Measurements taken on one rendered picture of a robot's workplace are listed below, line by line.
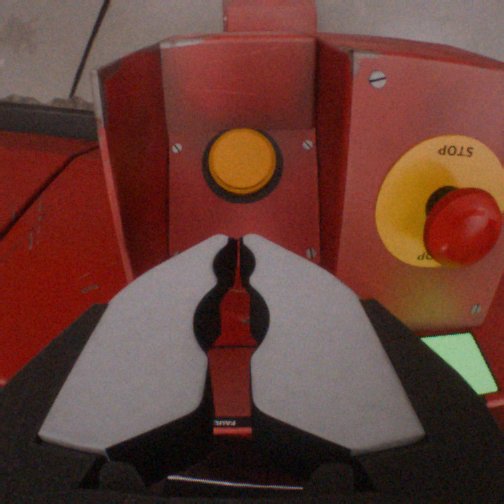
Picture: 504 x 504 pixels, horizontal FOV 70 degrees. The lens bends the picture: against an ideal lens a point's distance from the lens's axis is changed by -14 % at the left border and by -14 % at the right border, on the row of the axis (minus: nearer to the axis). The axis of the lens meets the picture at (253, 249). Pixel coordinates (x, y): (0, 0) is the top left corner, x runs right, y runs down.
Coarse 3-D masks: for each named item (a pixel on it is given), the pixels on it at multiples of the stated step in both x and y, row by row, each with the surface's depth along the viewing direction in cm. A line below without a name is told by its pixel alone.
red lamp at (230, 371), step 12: (216, 348) 22; (228, 348) 22; (240, 348) 22; (252, 348) 22; (216, 360) 22; (228, 360) 22; (240, 360) 22; (216, 372) 21; (228, 372) 21; (240, 372) 21; (216, 384) 20; (228, 384) 20; (240, 384) 20; (216, 396) 20; (228, 396) 20; (240, 396) 20; (216, 408) 19; (228, 408) 19; (240, 408) 19
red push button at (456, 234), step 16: (448, 192) 17; (464, 192) 15; (480, 192) 15; (432, 208) 16; (448, 208) 16; (464, 208) 15; (480, 208) 15; (496, 208) 16; (432, 224) 16; (448, 224) 16; (464, 224) 16; (480, 224) 16; (496, 224) 16; (432, 240) 16; (448, 240) 16; (464, 240) 16; (480, 240) 16; (496, 240) 16; (432, 256) 17; (448, 256) 17; (464, 256) 17; (480, 256) 17
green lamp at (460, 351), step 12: (444, 336) 22; (456, 336) 22; (468, 336) 22; (432, 348) 22; (444, 348) 21; (456, 348) 21; (468, 348) 21; (456, 360) 21; (468, 360) 21; (480, 360) 20; (468, 372) 20; (480, 372) 20; (480, 384) 19; (492, 384) 19
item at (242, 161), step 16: (224, 144) 23; (240, 144) 23; (256, 144) 23; (224, 160) 23; (240, 160) 23; (256, 160) 23; (272, 160) 23; (224, 176) 23; (240, 176) 23; (256, 176) 23; (240, 192) 23
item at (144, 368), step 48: (144, 288) 9; (192, 288) 9; (96, 336) 8; (144, 336) 8; (192, 336) 8; (96, 384) 7; (144, 384) 7; (192, 384) 7; (48, 432) 6; (96, 432) 6; (144, 432) 6; (192, 432) 6; (144, 480) 6
